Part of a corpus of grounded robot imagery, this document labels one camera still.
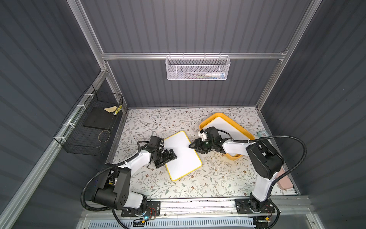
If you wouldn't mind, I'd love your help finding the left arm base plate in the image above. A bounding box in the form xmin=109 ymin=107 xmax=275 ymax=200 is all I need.
xmin=121 ymin=201 xmax=161 ymax=218

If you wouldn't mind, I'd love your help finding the yellow sticky note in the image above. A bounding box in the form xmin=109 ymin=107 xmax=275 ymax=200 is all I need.
xmin=104 ymin=106 xmax=117 ymax=113

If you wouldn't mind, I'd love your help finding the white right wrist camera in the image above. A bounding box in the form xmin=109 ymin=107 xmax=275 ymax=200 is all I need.
xmin=197 ymin=129 xmax=207 ymax=141

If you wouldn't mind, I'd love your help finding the floral table mat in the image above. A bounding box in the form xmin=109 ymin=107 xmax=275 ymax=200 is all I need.
xmin=108 ymin=107 xmax=265 ymax=198

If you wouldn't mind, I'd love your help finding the yellow plastic storage box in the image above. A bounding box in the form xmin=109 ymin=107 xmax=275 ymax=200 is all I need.
xmin=199 ymin=112 xmax=255 ymax=161

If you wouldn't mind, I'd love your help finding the white wire mesh basket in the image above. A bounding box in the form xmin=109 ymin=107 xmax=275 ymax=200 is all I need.
xmin=165 ymin=54 xmax=231 ymax=81

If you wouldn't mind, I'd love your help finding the white marker in basket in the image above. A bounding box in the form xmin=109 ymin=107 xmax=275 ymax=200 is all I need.
xmin=205 ymin=72 xmax=226 ymax=79

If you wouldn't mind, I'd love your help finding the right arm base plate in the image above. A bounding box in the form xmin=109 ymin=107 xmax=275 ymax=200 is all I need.
xmin=234 ymin=198 xmax=276 ymax=215

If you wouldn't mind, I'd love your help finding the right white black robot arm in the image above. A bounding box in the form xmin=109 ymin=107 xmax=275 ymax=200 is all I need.
xmin=189 ymin=127 xmax=307 ymax=213

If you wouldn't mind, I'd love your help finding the pink pencil case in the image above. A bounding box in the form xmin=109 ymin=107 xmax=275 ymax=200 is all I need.
xmin=276 ymin=168 xmax=294 ymax=190

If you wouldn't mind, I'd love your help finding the small teal clock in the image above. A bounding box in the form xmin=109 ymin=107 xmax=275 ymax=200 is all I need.
xmin=256 ymin=130 xmax=270 ymax=138

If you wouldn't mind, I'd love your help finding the black wire basket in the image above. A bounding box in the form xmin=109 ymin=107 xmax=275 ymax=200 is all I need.
xmin=54 ymin=87 xmax=124 ymax=156

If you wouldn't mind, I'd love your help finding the aluminium rail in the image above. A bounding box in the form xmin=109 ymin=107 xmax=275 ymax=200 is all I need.
xmin=82 ymin=196 xmax=312 ymax=218

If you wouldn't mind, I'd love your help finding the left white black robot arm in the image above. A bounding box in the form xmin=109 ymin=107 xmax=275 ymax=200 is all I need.
xmin=80 ymin=136 xmax=177 ymax=214

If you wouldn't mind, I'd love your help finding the black pad in basket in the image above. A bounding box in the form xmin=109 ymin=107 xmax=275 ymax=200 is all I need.
xmin=83 ymin=107 xmax=117 ymax=130

